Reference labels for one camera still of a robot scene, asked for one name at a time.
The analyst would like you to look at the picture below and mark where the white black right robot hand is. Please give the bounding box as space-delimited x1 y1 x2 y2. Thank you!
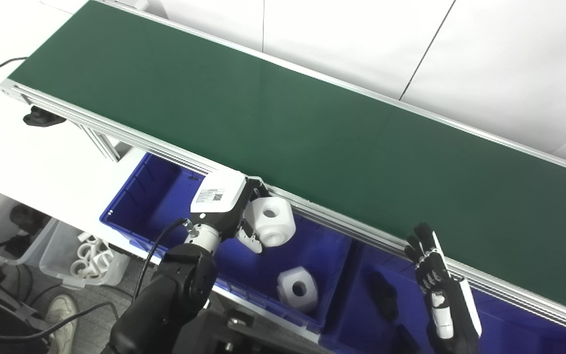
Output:
404 222 483 354

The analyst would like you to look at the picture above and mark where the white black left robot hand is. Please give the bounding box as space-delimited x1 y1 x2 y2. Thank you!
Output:
185 171 274 254

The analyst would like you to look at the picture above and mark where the white two-hole plastic part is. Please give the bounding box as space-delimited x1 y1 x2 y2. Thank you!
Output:
243 196 297 248

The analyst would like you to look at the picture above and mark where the blue plastic bin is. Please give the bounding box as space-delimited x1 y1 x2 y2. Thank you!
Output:
99 152 358 336
319 240 566 354

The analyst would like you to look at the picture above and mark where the black plastic part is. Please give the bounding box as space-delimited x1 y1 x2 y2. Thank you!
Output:
367 271 401 323

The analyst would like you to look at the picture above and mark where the green conveyor belt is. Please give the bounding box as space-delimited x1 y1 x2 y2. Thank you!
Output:
0 0 566 340

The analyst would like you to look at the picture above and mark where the white plastic part with hole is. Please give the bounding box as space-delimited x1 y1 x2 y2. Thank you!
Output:
276 265 319 314

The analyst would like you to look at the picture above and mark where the aluminium conveyor leg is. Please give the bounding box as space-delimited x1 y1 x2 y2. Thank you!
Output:
73 122 122 163

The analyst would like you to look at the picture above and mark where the black conveyor foot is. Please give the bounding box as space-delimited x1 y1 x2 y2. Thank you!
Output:
22 106 66 128

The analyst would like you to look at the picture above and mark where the black robot torso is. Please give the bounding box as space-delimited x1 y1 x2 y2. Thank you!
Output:
172 307 324 354

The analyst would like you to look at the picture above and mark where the white shoe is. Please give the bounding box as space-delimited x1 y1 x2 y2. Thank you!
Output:
44 294 80 354

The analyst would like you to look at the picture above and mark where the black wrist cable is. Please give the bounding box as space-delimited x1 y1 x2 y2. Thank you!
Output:
133 217 193 301

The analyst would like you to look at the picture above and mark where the white ring part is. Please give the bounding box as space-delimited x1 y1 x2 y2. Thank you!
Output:
77 240 115 267
70 260 103 279

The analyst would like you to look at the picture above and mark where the thick black floor cable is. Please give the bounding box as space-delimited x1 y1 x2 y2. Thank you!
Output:
0 300 119 344

